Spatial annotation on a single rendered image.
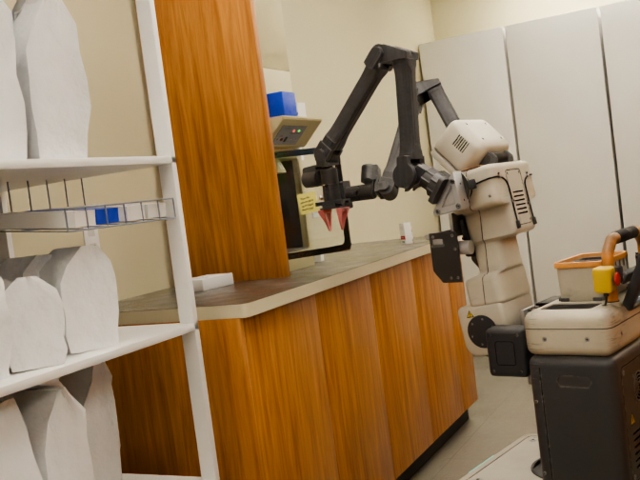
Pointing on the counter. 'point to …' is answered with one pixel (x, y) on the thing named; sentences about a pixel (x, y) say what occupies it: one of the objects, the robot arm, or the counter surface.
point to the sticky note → (308, 203)
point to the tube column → (271, 34)
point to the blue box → (282, 104)
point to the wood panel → (222, 138)
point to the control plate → (289, 134)
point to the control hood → (294, 125)
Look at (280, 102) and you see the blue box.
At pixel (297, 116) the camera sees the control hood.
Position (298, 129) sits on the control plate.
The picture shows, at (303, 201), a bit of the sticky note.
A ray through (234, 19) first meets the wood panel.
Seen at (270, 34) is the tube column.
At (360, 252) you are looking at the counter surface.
